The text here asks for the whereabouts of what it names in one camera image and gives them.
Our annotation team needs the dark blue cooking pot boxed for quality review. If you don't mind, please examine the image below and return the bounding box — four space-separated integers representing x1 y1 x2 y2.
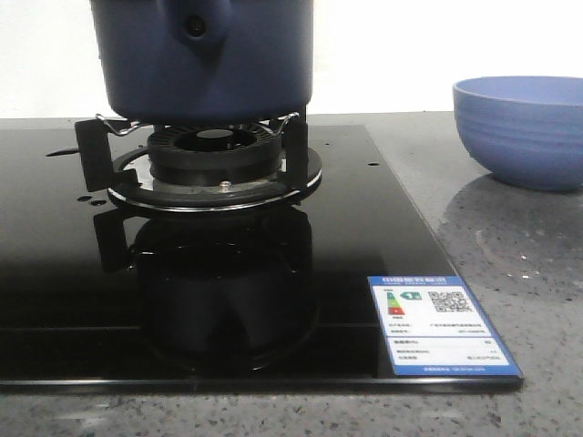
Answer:
90 0 313 125

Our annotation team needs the black round burner head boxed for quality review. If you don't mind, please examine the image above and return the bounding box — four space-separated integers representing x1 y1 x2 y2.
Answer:
148 125 282 186

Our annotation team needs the black metal pot support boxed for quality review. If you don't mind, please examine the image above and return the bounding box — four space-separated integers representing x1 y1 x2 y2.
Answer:
75 113 322 213

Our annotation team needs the black glass gas stove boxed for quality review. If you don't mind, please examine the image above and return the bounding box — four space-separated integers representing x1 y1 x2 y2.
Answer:
1 126 523 394

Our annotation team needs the light blue ribbed bowl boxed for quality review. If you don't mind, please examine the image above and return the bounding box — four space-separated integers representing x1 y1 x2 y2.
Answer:
452 76 582 191

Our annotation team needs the blue white energy label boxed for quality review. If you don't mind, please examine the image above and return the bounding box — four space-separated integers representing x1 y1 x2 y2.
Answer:
368 276 521 377

